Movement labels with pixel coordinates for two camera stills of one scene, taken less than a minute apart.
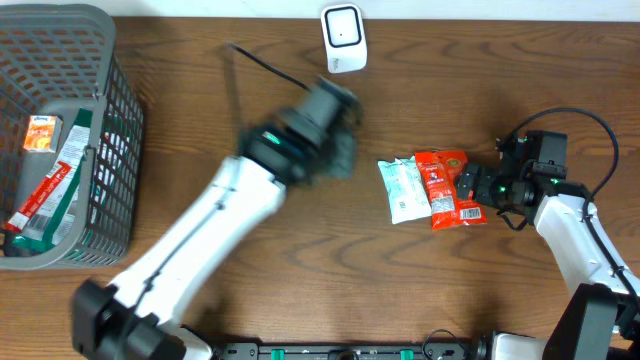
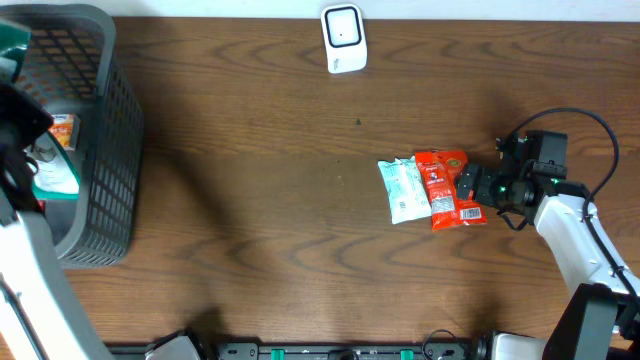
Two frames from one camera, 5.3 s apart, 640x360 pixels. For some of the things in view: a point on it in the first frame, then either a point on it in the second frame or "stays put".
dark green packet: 51,225 → 55,178
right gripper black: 466,180 stays put
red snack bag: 440,170 stays put
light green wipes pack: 408,196 stays put
